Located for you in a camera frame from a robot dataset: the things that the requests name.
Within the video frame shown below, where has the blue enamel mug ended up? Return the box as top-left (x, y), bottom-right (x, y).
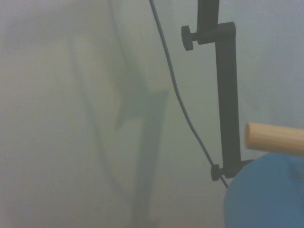
top-left (223, 152), bottom-right (304, 228)

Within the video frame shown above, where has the wooden mug tree black base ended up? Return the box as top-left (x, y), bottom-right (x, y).
top-left (244, 122), bottom-right (304, 158)

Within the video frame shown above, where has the black camera stand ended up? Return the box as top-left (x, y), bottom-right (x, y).
top-left (180, 0), bottom-right (255, 182)

